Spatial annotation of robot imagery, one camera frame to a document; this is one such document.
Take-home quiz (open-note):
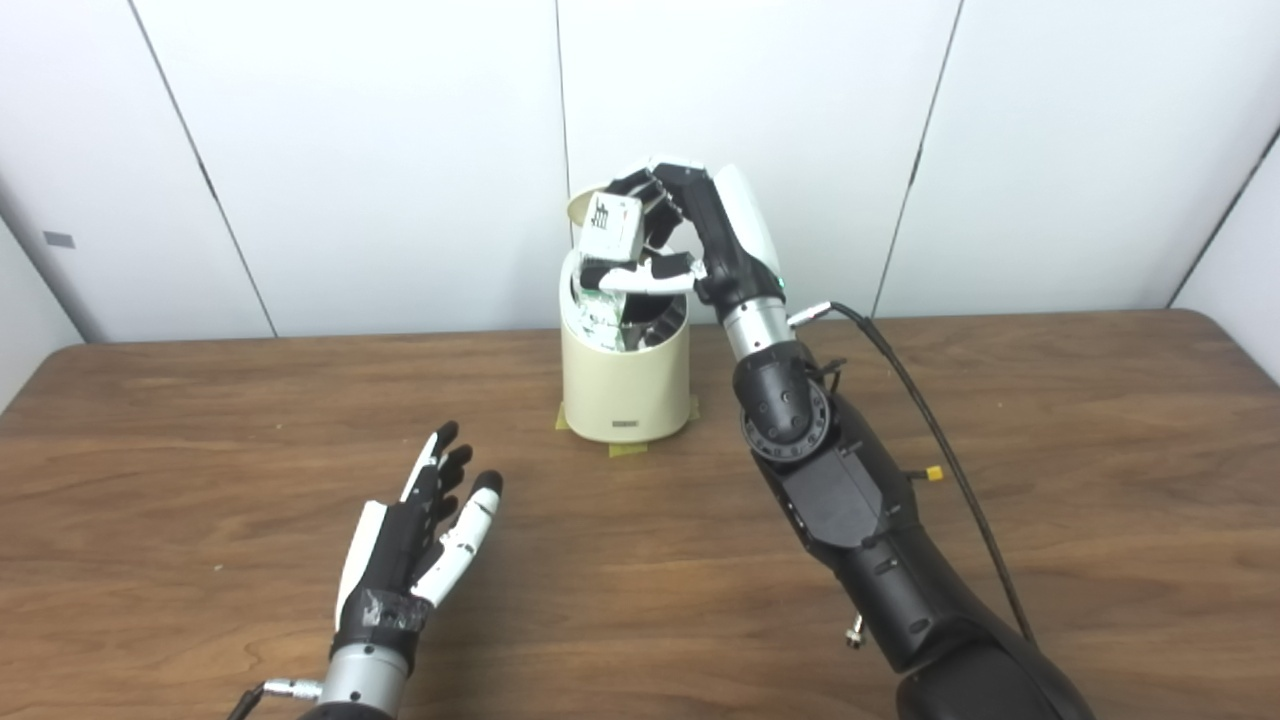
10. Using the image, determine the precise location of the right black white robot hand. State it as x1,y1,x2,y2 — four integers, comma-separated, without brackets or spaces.
580,157,786,311

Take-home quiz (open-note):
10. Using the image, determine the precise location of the white green milk carton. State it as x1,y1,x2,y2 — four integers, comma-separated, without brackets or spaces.
572,192,646,351

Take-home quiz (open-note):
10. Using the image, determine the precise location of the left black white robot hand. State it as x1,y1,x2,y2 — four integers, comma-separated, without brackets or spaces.
333,421,504,671

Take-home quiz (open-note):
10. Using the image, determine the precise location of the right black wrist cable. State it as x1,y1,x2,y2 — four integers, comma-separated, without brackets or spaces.
788,300,1038,646

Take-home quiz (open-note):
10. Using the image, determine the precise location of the cream round trash bin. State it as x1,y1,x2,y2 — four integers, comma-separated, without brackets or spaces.
558,250,691,443

